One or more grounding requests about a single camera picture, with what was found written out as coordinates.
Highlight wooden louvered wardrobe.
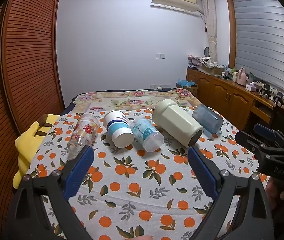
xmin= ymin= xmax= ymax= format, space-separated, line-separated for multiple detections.
xmin=0 ymin=0 xmax=66 ymax=230

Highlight pile of boxes and papers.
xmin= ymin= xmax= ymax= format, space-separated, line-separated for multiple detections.
xmin=187 ymin=54 xmax=226 ymax=75

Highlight yellow plush toy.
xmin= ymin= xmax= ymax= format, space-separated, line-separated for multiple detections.
xmin=12 ymin=113 xmax=61 ymax=188

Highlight clear plastic cup blue print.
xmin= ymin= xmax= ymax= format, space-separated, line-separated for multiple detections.
xmin=130 ymin=118 xmax=165 ymax=153

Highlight clear glass cup red flowers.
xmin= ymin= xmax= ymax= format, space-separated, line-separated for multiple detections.
xmin=67 ymin=113 xmax=100 ymax=160

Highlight blue translucent plastic cup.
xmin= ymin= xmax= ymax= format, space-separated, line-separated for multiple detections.
xmin=192 ymin=104 xmax=224 ymax=134

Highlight large cream faceted cup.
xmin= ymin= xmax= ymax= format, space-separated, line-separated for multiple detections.
xmin=152 ymin=99 xmax=204 ymax=148

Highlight orange fruit print bedsheet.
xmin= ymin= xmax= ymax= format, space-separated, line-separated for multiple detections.
xmin=14 ymin=106 xmax=270 ymax=240

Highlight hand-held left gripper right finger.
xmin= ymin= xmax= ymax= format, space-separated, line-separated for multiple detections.
xmin=187 ymin=146 xmax=275 ymax=240

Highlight floral blanket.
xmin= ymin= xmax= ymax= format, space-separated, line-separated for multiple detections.
xmin=69 ymin=89 xmax=204 ymax=113

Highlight pink thermos jug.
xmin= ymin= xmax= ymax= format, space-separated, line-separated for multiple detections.
xmin=237 ymin=67 xmax=247 ymax=85

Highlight wooden sideboard cabinet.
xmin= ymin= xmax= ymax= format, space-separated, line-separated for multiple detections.
xmin=186 ymin=67 xmax=284 ymax=133

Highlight black air conditioner cable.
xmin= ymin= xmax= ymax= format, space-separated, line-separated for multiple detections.
xmin=199 ymin=9 xmax=208 ymax=33

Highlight wooden window frame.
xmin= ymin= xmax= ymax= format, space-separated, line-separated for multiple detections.
xmin=226 ymin=0 xmax=238 ymax=70

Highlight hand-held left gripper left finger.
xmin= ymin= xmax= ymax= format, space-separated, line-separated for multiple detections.
xmin=5 ymin=146 xmax=94 ymax=240

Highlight white paper cup blue stripes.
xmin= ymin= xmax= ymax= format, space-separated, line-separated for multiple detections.
xmin=103 ymin=110 xmax=135 ymax=148

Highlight cardboard box with blue bags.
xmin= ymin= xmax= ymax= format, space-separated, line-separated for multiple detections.
xmin=176 ymin=79 xmax=198 ymax=97

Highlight cream patterned curtain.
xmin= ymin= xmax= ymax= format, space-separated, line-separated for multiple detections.
xmin=201 ymin=0 xmax=219 ymax=64

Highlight grey window blind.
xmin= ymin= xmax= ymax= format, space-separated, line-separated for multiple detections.
xmin=232 ymin=0 xmax=284 ymax=105

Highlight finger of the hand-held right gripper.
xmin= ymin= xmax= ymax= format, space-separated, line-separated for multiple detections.
xmin=253 ymin=123 xmax=284 ymax=143
xmin=235 ymin=130 xmax=284 ymax=158

